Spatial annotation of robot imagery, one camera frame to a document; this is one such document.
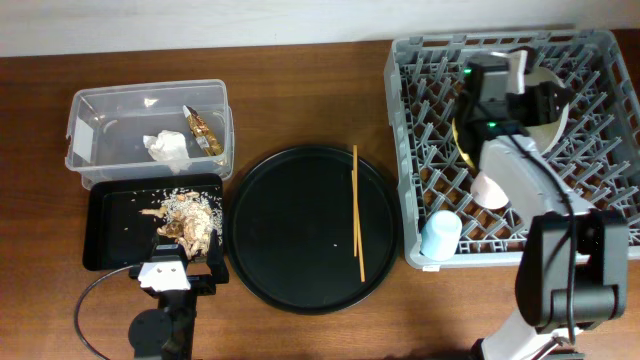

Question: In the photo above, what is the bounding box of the yellow bowl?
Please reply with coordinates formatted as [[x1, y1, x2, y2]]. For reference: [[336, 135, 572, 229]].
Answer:
[[452, 118, 479, 172]]

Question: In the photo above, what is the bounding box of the wooden chopstick short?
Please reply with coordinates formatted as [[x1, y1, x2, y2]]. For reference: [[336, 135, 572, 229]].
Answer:
[[350, 169, 367, 284]]

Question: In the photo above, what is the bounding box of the black rectangular tray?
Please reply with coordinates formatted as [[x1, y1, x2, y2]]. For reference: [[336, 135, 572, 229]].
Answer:
[[83, 174, 223, 271]]

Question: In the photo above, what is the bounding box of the white tissue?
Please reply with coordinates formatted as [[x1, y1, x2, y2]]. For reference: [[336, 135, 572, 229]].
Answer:
[[142, 130, 191, 174]]

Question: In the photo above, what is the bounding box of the clear plastic storage bin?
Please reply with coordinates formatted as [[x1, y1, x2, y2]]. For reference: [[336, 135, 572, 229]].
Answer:
[[65, 79, 235, 190]]

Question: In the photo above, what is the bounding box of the light blue cup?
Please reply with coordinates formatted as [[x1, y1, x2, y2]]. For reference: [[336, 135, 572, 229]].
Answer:
[[420, 210, 462, 261]]

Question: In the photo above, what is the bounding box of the grey round plate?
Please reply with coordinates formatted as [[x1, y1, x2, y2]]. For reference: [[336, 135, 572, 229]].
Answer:
[[524, 67, 569, 154]]

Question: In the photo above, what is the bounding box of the pink cup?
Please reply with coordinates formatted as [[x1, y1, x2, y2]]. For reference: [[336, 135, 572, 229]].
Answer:
[[470, 172, 509, 210]]

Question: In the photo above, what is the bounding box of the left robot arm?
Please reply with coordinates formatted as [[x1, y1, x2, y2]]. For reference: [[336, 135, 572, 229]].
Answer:
[[128, 231, 229, 360]]

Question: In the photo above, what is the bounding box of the food scraps and rice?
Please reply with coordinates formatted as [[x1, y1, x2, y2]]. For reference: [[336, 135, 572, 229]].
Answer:
[[138, 188, 223, 260]]

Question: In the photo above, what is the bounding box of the wooden chopstick long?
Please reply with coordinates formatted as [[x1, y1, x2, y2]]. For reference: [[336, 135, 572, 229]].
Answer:
[[351, 145, 358, 257]]

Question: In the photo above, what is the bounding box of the round black serving tray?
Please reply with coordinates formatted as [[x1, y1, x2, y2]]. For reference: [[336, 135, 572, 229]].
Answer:
[[224, 145, 403, 315]]

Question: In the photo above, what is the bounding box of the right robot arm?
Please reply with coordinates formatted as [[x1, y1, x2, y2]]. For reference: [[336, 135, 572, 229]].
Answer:
[[452, 47, 629, 360]]

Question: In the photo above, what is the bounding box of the grey dishwasher rack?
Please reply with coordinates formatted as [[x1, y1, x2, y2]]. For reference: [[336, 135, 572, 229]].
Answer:
[[384, 30, 639, 271]]

